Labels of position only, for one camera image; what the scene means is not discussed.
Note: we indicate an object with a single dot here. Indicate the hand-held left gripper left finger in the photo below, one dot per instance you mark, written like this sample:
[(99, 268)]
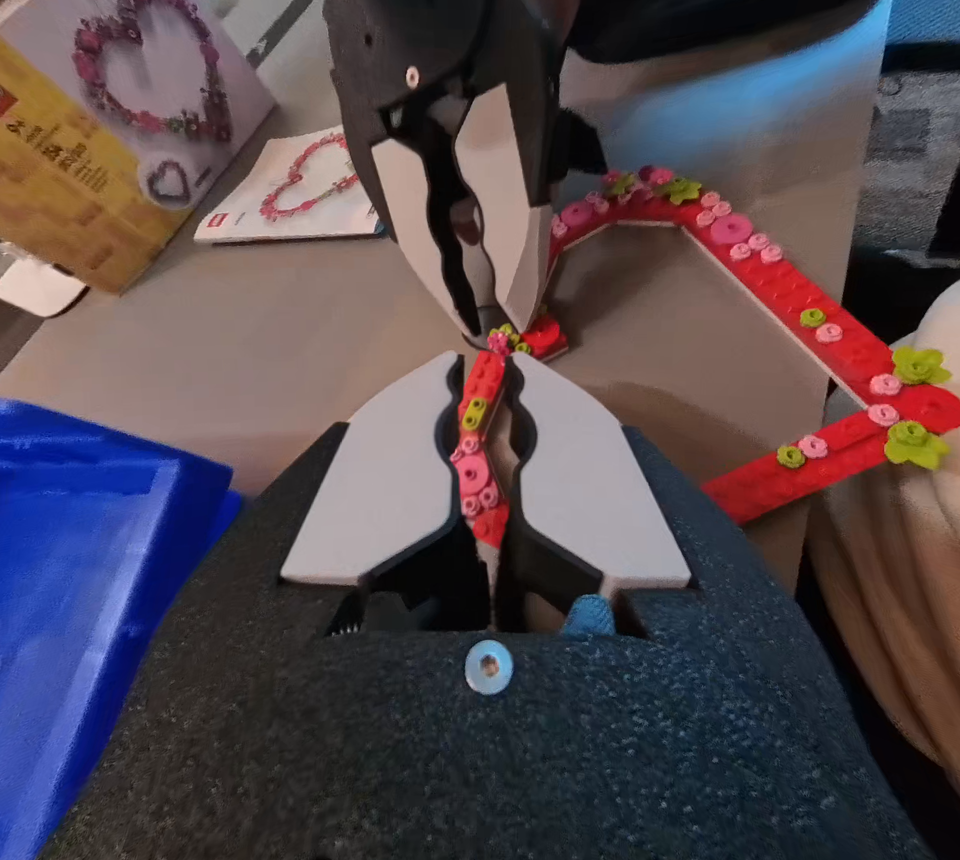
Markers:
[(360, 492)]

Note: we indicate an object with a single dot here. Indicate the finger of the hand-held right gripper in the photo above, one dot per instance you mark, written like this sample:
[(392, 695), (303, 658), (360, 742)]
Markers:
[(405, 200), (517, 252)]

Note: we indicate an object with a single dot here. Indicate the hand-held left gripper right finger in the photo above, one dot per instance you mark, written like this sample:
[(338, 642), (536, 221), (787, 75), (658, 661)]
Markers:
[(600, 500)]

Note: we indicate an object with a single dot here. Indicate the blue plastic bin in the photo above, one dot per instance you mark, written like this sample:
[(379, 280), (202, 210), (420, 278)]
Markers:
[(90, 537)]

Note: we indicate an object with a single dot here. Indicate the red brick heart frame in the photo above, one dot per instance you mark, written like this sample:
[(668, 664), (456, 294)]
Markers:
[(795, 290)]

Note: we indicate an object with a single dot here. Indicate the grey desk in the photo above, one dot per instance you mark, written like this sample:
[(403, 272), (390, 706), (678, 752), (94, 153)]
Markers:
[(262, 350)]

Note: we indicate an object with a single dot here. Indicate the heart picture instruction booklet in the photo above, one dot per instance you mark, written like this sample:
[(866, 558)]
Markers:
[(300, 207)]

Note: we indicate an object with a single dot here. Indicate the heart picture set box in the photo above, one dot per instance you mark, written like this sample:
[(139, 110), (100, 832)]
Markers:
[(150, 87)]

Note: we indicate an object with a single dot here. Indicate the person's beige pants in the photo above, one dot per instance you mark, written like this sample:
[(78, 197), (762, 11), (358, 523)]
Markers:
[(892, 575)]

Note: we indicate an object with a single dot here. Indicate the white plastic stand foot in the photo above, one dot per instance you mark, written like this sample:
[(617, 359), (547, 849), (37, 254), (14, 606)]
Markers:
[(41, 286)]

